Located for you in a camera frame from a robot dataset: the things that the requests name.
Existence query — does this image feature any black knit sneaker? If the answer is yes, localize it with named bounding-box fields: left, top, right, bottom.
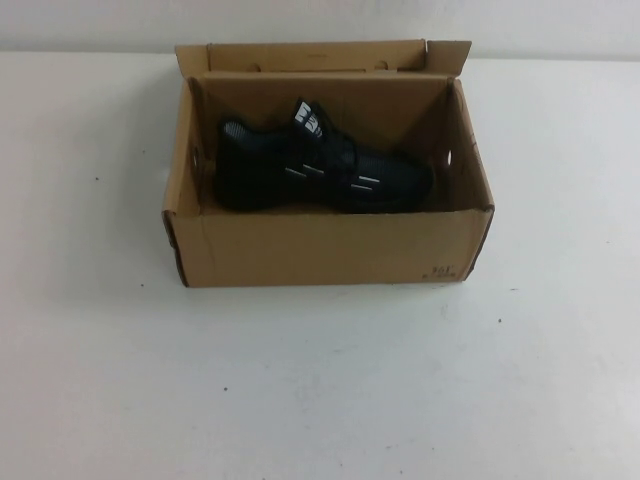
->
left=215, top=96, right=435, bottom=214

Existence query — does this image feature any brown cardboard shoe box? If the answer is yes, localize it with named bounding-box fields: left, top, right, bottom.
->
left=160, top=39, right=496, bottom=290

